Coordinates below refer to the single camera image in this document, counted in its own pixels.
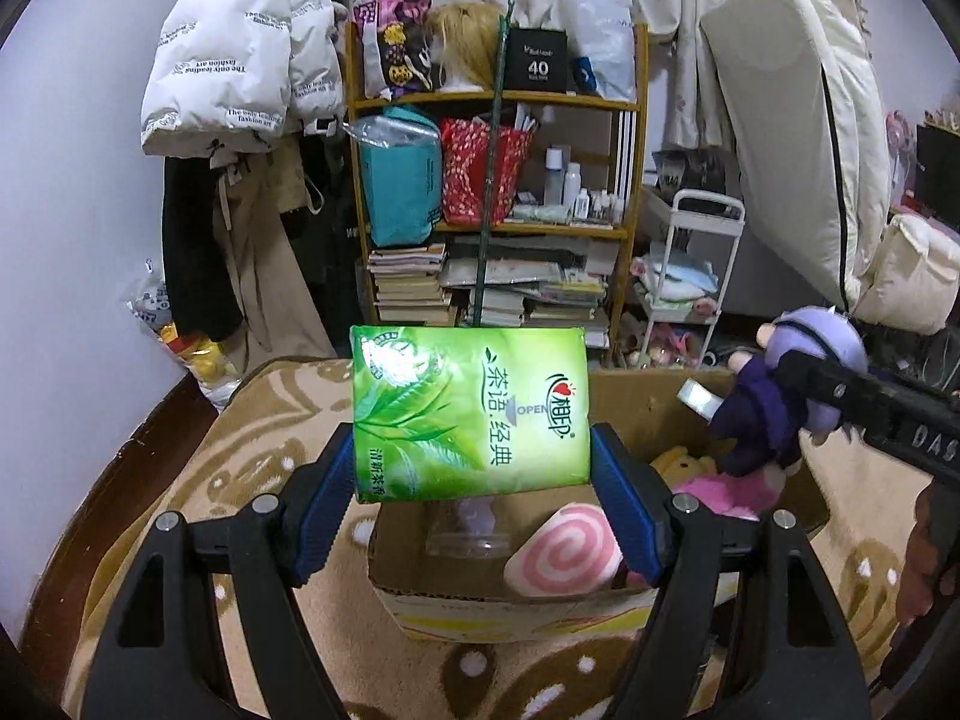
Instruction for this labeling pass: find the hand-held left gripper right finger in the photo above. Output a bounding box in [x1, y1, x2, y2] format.
[591, 424, 875, 720]

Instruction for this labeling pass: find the teal paper bag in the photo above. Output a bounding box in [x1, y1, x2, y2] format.
[358, 106, 443, 248]

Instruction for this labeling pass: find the stack of books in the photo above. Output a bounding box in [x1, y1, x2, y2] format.
[367, 244, 458, 327]

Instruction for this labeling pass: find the clear plastic bag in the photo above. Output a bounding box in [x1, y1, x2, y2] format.
[346, 116, 442, 151]

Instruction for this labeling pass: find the green pole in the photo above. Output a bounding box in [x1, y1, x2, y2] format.
[472, 0, 515, 327]

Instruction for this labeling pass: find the pink swirl plush toy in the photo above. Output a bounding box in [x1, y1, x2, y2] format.
[427, 499, 625, 601]

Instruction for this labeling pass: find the red gift bag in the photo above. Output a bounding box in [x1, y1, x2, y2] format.
[440, 118, 535, 224]

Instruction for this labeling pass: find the row of cosmetic bottles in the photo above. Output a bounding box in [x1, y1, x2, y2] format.
[544, 148, 623, 226]

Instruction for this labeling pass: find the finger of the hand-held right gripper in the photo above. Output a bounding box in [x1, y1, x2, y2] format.
[776, 355, 897, 432]

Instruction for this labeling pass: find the green tissue pack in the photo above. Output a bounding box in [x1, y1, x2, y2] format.
[350, 324, 593, 505]

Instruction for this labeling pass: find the pile of magazines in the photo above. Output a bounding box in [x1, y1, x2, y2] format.
[439, 236, 612, 350]

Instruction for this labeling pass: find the white trolley cart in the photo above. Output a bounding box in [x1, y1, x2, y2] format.
[630, 190, 746, 368]

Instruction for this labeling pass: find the plastic bag of toys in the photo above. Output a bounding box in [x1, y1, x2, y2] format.
[124, 259, 245, 410]

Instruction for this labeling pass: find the yellow plush toy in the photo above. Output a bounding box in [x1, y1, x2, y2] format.
[649, 446, 717, 485]

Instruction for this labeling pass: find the white puffer jacket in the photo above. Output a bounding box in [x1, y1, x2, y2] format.
[141, 0, 347, 157]

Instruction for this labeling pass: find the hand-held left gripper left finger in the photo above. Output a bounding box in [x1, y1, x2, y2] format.
[79, 424, 357, 720]

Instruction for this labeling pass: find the black printed garment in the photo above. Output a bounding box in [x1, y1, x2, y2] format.
[300, 135, 368, 361]

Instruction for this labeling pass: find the dark printed bag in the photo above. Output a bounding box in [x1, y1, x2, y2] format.
[652, 150, 728, 196]

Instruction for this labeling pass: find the purple-haired plush doll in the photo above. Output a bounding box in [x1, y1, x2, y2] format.
[709, 305, 867, 477]

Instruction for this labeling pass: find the wooden shelf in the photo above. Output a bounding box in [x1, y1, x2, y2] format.
[345, 22, 650, 368]

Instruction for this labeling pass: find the black box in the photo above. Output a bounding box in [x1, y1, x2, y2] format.
[504, 28, 569, 95]

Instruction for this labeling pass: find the folded blue cloth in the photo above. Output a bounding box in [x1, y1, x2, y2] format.
[634, 251, 721, 301]

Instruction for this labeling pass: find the beige garment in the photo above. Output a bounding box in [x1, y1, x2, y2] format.
[210, 142, 338, 376]

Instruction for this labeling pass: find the white mattress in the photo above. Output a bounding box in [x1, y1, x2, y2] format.
[700, 0, 893, 312]

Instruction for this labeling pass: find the printed cardboard box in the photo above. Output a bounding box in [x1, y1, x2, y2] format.
[367, 366, 833, 642]

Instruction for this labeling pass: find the person's right hand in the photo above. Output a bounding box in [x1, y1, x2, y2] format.
[900, 491, 947, 625]

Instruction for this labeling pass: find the purple printed bag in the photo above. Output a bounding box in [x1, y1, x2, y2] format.
[352, 0, 440, 100]

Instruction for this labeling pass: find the translucent plastic bag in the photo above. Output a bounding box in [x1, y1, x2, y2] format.
[566, 0, 638, 100]

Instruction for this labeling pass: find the cream quilt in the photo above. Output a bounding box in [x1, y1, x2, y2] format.
[855, 214, 960, 335]

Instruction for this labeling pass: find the blonde wig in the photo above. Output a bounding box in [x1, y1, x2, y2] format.
[427, 4, 500, 95]

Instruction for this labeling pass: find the black panel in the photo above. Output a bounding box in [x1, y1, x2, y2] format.
[915, 124, 960, 203]

